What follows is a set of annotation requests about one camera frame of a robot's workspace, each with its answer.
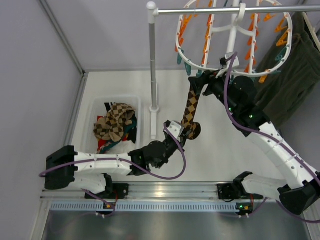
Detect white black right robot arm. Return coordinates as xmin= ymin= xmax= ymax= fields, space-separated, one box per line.
xmin=188 ymin=70 xmax=320 ymax=216

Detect white slotted cable duct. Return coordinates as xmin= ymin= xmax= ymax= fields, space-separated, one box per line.
xmin=50 ymin=201 xmax=244 ymax=213

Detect silver rack upright pole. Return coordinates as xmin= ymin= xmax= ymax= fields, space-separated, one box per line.
xmin=149 ymin=23 xmax=158 ymax=111

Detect dark green hanging garment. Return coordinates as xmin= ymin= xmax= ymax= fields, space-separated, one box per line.
xmin=254 ymin=12 xmax=320 ymax=129

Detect aluminium mounting rail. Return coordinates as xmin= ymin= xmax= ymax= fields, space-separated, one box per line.
xmin=41 ymin=181 xmax=313 ymax=201

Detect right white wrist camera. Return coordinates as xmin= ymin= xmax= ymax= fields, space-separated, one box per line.
xmin=216 ymin=52 xmax=240 ymax=78

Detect silver horizontal rack rail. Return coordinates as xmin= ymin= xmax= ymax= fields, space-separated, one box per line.
xmin=146 ymin=1 xmax=320 ymax=24

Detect white plastic laundry basket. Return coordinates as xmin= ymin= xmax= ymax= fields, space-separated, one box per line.
xmin=79 ymin=95 xmax=142 ymax=154

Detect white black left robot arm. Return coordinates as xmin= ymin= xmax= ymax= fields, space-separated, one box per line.
xmin=40 ymin=131 xmax=187 ymax=195

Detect dark yellow argyle sock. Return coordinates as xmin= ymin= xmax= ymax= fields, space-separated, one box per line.
xmin=181 ymin=85 xmax=201 ymax=140

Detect pile of colourful socks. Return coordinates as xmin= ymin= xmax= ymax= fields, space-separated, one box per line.
xmin=93 ymin=102 xmax=138 ymax=154

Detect white oval clip hanger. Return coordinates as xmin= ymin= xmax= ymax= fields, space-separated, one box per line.
xmin=175 ymin=0 xmax=293 ymax=83

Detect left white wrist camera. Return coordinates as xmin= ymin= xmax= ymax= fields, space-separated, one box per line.
xmin=164 ymin=120 xmax=184 ymax=142

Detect white garment hanger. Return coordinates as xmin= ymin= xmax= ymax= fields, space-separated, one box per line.
xmin=302 ymin=12 xmax=320 ymax=51

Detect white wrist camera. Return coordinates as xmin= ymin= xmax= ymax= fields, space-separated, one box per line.
xmin=164 ymin=120 xmax=184 ymax=142
xmin=216 ymin=52 xmax=240 ymax=78

